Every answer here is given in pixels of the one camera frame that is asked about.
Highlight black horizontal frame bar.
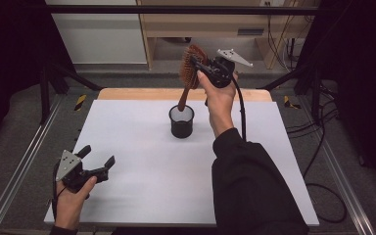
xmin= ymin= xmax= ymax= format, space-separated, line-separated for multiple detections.
xmin=42 ymin=4 xmax=321 ymax=16

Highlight aluminium floor rail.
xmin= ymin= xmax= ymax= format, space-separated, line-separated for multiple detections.
xmin=0 ymin=94 xmax=63 ymax=235
xmin=298 ymin=96 xmax=376 ymax=235

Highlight black curtain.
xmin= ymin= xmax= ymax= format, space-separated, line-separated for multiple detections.
xmin=0 ymin=0 xmax=76 ymax=155
xmin=297 ymin=0 xmax=376 ymax=190

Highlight white cabinet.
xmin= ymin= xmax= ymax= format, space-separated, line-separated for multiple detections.
xmin=45 ymin=0 xmax=148 ymax=65

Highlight white table sheet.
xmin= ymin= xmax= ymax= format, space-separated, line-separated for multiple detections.
xmin=43 ymin=99 xmax=320 ymax=228

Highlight brown wooden hairbrush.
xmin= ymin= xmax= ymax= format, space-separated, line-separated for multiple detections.
xmin=176 ymin=44 xmax=210 ymax=113

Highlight hanging black cables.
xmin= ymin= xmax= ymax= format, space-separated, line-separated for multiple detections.
xmin=265 ymin=1 xmax=307 ymax=71

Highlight looped black floor cable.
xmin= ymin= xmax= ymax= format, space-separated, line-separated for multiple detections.
xmin=305 ymin=182 xmax=348 ymax=224

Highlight light wooden desk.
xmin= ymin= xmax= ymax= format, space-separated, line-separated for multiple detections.
xmin=136 ymin=0 xmax=321 ymax=71

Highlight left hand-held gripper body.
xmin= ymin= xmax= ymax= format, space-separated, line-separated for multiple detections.
xmin=55 ymin=149 xmax=109 ymax=194

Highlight black mesh cup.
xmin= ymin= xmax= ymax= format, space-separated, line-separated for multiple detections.
xmin=168 ymin=104 xmax=196 ymax=139

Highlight person's right hand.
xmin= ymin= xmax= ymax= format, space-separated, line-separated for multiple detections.
xmin=197 ymin=70 xmax=239 ymax=138

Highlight black metal stand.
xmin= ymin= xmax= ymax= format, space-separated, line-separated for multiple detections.
xmin=39 ymin=62 xmax=104 ymax=125
xmin=258 ymin=62 xmax=323 ymax=123

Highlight person's left hand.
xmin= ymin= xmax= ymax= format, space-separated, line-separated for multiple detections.
xmin=54 ymin=175 xmax=98 ymax=231

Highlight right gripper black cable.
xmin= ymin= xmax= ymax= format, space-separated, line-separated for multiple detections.
xmin=229 ymin=76 xmax=248 ymax=142

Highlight black floor cables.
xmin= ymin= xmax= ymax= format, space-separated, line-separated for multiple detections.
xmin=287 ymin=81 xmax=341 ymax=170

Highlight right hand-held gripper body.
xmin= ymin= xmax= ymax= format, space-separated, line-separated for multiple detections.
xmin=205 ymin=48 xmax=254 ymax=89

